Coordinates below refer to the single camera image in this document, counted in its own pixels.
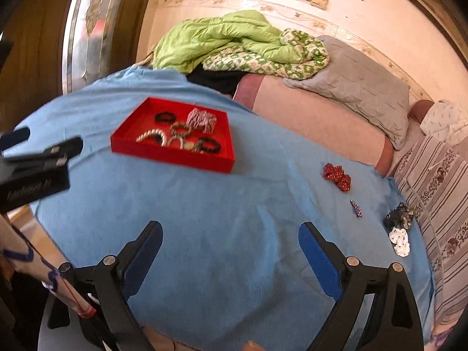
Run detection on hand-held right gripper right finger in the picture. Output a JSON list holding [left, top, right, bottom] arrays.
[[297, 221, 427, 351]]

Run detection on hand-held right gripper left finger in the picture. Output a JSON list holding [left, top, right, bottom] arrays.
[[47, 221, 164, 351]]

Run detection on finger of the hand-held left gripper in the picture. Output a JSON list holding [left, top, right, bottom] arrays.
[[0, 136, 84, 172], [0, 127, 31, 152]]

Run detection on red tray box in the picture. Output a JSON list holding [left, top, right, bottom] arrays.
[[110, 97, 238, 175]]

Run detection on leopard print hair tie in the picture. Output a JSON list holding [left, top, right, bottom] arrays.
[[171, 122, 194, 137]]

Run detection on black beaded scrunchie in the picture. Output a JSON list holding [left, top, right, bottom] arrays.
[[195, 137, 222, 154]]

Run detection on white patterned pole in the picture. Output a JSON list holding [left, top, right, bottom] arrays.
[[0, 210, 98, 319]]

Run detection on white polka dot scrunchie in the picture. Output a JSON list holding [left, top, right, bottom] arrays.
[[388, 227, 411, 258]]

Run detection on red polka dot scrunchie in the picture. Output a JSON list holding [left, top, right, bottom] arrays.
[[322, 163, 352, 194]]

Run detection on dark patterned scrunchie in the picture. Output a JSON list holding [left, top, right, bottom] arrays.
[[383, 201, 416, 231]]

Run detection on blue cloth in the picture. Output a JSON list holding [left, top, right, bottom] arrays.
[[0, 66, 436, 351]]

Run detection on striped floral sheet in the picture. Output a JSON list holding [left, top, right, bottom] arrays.
[[391, 131, 468, 338]]

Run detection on red plaid scrunchie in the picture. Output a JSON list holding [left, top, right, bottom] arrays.
[[186, 107, 216, 134]]

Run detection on pink bed sheet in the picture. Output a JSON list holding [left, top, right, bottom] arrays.
[[232, 73, 394, 176]]

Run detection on black cloth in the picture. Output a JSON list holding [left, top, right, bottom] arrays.
[[186, 66, 246, 95]]

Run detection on grey pillow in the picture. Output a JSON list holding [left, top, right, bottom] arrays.
[[283, 35, 410, 151]]

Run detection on brown bolster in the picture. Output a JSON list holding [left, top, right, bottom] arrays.
[[407, 99, 436, 125]]

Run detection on white patterned pillow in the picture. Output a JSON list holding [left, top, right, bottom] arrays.
[[419, 99, 468, 140]]

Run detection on green quilt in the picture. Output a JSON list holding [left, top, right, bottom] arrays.
[[151, 10, 330, 80]]

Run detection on beige pearl bracelet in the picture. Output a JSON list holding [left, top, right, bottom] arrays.
[[135, 128, 164, 144]]

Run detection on wooden door frame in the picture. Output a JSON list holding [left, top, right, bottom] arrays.
[[110, 0, 162, 74]]

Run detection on dark wooden frame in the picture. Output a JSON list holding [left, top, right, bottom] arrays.
[[369, 0, 468, 50]]

